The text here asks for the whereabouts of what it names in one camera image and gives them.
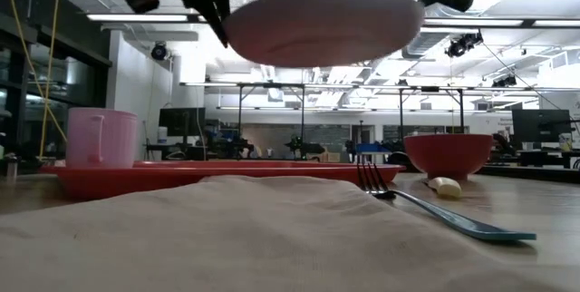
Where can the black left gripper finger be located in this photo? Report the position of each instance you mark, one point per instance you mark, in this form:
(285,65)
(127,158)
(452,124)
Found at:
(215,15)
(228,6)

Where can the black ceiling spotlight cluster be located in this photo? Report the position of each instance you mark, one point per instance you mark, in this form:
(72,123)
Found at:
(504,81)
(462,45)

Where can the black round ceiling camera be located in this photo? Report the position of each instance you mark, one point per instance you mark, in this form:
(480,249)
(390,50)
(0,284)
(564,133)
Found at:
(158,51)

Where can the long linear ceiling light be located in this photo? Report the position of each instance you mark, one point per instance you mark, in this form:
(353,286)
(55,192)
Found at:
(136,17)

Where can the red plastic bowl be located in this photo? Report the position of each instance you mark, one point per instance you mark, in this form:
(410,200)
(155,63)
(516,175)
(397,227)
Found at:
(448,156)

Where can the beige cloth napkin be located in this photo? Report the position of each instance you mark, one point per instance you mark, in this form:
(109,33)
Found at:
(226,237)

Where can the distant dark robot arm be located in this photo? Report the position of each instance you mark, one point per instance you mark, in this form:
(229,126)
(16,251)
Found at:
(231,147)
(308,148)

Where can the black workstation frame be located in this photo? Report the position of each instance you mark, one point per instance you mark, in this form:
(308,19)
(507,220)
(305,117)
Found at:
(401,110)
(302,115)

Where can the white cup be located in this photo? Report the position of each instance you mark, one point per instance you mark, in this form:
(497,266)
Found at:
(162,134)

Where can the pink plastic mug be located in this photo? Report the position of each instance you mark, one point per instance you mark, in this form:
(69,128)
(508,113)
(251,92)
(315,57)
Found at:
(104,138)

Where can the black computer monitor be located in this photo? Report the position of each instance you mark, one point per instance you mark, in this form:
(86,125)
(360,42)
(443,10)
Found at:
(181,122)
(541,126)

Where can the blue storage bin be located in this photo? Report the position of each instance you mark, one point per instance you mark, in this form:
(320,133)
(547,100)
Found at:
(371,148)

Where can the red plastic tray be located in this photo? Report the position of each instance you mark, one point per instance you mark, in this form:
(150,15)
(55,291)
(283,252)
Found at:
(181,181)

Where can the silver metal cylinder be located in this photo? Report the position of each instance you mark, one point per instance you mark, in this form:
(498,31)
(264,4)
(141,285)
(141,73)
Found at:
(11,167)

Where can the lavender plastic plate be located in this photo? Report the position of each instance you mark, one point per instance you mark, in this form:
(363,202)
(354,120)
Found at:
(324,29)

